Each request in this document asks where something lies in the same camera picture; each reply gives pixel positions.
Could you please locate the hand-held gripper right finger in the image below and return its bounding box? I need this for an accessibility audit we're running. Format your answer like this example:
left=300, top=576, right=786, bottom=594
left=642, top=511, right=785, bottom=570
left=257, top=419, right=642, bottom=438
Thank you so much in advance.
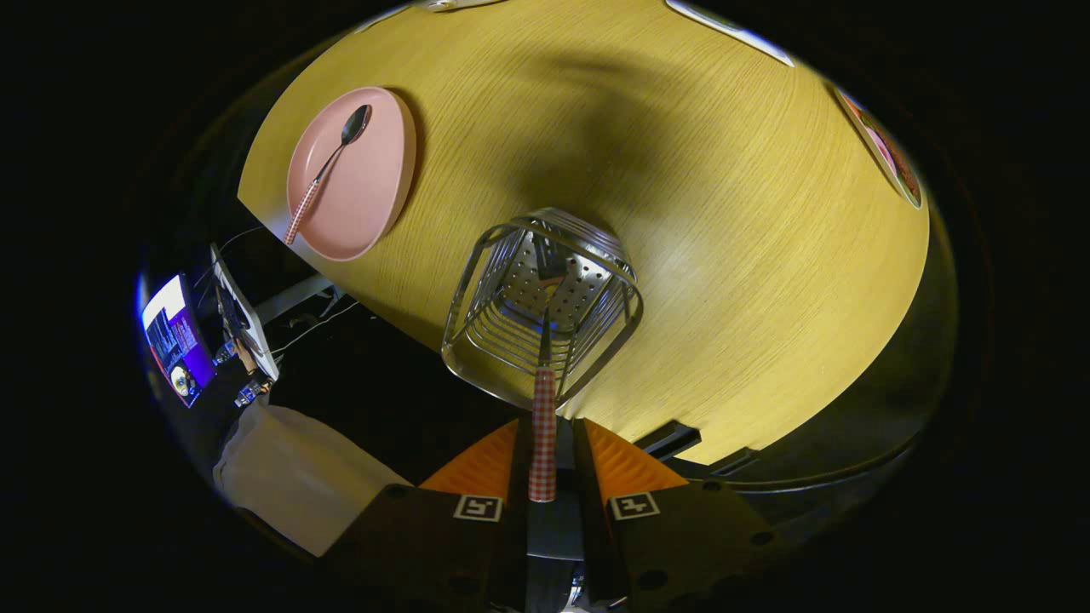
left=572, top=417, right=789, bottom=613

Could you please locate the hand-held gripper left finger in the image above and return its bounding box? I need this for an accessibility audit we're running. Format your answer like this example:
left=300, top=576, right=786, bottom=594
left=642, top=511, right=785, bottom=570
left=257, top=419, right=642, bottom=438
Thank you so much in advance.
left=319, top=417, right=533, bottom=613

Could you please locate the checkered handle fork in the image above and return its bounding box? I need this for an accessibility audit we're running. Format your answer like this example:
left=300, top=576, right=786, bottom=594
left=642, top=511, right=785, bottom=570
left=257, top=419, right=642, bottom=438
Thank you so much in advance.
left=528, top=255, right=570, bottom=503

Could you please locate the checkered handle spoon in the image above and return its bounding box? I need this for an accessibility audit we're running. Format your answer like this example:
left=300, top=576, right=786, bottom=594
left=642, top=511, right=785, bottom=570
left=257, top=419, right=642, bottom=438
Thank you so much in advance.
left=284, top=104, right=373, bottom=247

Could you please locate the white table leg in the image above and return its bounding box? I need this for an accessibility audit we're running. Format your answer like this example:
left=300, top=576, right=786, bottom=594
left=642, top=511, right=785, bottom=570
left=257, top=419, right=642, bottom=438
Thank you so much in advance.
left=254, top=272, right=337, bottom=326

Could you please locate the white framed panel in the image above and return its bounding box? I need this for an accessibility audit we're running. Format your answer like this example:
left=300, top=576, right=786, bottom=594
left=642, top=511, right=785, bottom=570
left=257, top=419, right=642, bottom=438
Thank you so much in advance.
left=209, top=243, right=282, bottom=381

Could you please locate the pink plate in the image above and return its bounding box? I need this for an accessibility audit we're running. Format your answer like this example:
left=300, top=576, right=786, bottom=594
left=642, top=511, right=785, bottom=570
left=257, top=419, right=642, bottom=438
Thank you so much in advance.
left=285, top=86, right=418, bottom=262

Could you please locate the laptop with lit screen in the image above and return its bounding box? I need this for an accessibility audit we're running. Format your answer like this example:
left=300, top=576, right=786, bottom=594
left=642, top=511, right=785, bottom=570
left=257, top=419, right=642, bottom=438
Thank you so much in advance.
left=139, top=272, right=215, bottom=410

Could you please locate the round food picture card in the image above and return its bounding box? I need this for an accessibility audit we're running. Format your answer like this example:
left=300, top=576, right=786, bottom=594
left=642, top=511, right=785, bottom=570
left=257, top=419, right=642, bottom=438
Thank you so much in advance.
left=833, top=85, right=925, bottom=210

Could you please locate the white square coaster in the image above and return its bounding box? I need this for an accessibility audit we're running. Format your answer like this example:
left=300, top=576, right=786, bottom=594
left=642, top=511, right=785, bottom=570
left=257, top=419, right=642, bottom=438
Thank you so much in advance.
left=664, top=0, right=797, bottom=67

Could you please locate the black table bracket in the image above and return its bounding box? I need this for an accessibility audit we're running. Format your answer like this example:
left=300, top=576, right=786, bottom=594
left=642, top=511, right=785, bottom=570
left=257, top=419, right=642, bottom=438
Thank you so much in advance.
left=634, top=420, right=703, bottom=461
left=711, top=450, right=759, bottom=478

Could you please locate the metal wire basket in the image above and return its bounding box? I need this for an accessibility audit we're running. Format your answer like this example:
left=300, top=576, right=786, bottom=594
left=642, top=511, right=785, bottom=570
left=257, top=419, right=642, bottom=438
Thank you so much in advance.
left=440, top=208, right=645, bottom=411

